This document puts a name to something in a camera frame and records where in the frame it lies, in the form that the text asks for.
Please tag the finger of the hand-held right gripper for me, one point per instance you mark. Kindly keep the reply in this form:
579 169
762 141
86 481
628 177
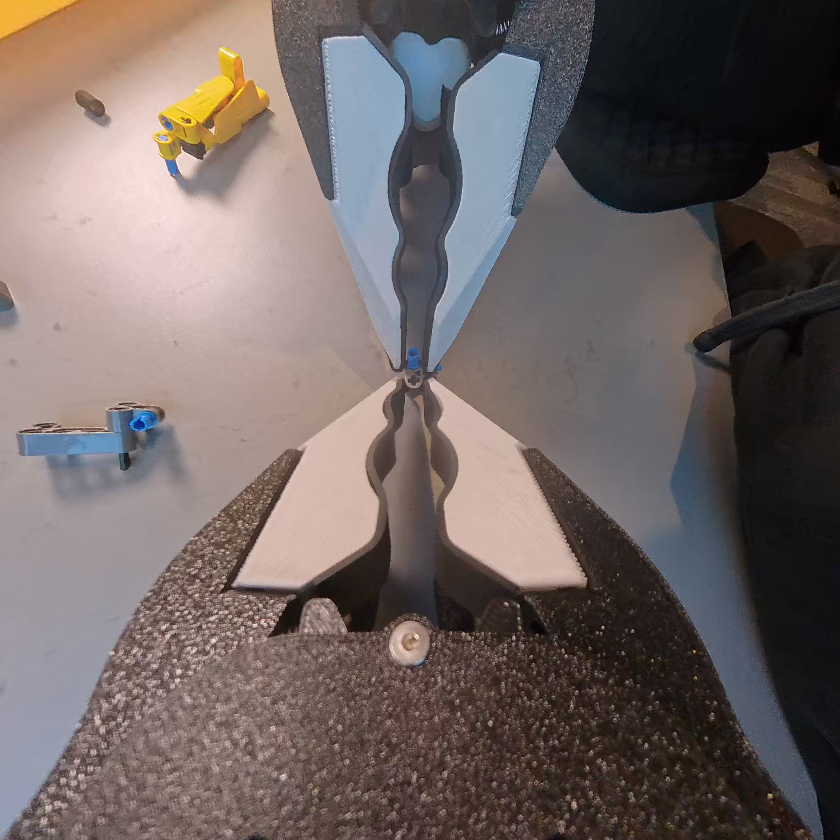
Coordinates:
361 164
492 164

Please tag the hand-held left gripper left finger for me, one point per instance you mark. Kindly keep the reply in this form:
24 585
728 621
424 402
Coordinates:
308 518

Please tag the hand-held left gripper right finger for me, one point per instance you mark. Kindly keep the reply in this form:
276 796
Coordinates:
512 518

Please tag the grey two-hole connector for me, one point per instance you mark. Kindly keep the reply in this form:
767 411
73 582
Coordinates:
5 296
413 380

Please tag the grey desk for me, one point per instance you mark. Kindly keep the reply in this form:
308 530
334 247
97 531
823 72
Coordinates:
197 262

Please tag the black pin connector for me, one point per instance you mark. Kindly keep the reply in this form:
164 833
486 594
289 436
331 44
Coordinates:
90 103

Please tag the grey bent beam assembly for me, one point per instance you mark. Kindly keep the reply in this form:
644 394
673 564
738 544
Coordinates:
65 441

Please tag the person's black hoodie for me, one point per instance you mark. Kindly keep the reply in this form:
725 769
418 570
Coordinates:
787 459

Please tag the yellow parts bin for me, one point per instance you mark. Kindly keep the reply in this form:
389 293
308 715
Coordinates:
26 13

